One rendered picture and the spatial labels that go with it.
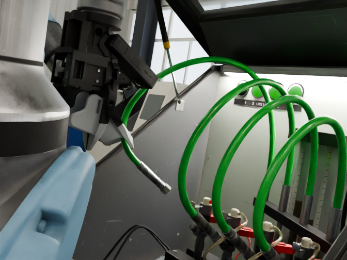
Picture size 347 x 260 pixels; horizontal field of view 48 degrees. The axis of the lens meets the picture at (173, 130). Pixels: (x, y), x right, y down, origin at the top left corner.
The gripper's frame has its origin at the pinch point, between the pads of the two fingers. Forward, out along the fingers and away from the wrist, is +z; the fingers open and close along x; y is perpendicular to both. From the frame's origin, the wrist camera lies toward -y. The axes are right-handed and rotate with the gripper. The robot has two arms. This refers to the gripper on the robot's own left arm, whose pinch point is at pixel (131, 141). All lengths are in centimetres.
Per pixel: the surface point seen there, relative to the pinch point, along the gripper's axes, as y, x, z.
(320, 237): -17.2, 14.2, 35.5
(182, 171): -3.0, 18.5, 11.2
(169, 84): -79, -282, -59
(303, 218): -18.8, 7.6, 33.1
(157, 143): -7.4, -26.7, 1.5
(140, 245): 13.3, -33.2, 22.8
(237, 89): -20.3, 16.3, 4.9
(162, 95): -68, -287, -54
